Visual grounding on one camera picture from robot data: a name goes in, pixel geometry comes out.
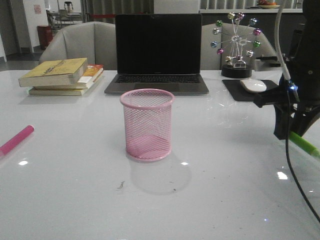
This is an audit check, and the red trash bin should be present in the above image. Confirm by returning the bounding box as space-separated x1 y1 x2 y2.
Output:
37 25 53 50

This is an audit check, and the red barrier belt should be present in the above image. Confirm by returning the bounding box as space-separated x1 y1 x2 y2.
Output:
85 12 146 22

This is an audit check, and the yellow bottom book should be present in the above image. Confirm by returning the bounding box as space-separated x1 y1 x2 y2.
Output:
28 76 105 97

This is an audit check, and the black mouse pad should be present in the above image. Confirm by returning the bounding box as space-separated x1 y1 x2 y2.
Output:
221 79 281 102

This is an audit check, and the green marker pen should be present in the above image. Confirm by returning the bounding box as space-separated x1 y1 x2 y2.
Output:
289 131 320 160

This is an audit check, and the white computer mouse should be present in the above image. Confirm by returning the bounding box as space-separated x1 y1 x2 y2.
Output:
239 78 267 93

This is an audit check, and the distant folding table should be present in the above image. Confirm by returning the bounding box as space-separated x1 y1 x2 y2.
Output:
44 0 83 29

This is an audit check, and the red-orange middle book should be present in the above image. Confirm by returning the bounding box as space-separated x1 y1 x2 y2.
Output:
35 64 104 90

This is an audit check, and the pink marker pen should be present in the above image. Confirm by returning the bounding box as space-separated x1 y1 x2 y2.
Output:
0 125 35 158

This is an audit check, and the fruit bowl on counter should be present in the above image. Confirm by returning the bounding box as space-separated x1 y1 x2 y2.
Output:
257 0 280 9

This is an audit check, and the yellow top book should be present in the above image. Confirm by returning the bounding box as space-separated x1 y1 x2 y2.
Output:
18 58 88 87

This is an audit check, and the black cable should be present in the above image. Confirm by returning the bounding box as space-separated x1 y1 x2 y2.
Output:
285 94 320 224

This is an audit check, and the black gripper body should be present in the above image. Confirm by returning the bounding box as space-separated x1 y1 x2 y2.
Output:
253 60 320 140

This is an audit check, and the grey upholstered chair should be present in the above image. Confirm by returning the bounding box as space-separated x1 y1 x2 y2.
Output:
39 21 117 71

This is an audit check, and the pink wall notice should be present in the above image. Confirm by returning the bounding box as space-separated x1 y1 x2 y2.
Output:
33 4 42 14

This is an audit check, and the pink mesh pen holder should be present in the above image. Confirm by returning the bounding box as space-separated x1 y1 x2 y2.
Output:
119 88 175 162

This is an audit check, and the ferris wheel desk ornament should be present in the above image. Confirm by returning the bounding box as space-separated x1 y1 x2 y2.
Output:
210 12 262 79

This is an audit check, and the white cable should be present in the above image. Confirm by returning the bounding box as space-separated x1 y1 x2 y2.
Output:
274 0 292 81

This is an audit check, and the yellow book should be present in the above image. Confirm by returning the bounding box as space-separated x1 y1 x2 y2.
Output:
18 58 88 87
28 76 105 97

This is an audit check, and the grey open laptop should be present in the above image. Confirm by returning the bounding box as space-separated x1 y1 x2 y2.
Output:
104 13 209 96

